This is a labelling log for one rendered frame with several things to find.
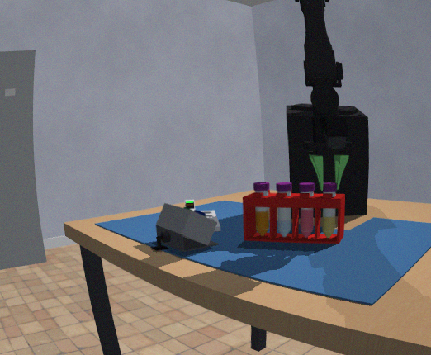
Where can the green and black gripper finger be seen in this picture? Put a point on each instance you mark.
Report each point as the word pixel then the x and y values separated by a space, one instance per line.
pixel 317 162
pixel 340 162

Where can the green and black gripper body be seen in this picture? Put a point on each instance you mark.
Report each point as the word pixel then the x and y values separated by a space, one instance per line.
pixel 323 149

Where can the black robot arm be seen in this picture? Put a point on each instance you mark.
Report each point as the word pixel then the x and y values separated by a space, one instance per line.
pixel 320 65

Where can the blue bench mat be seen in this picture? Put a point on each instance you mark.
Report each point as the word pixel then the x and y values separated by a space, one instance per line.
pixel 369 260

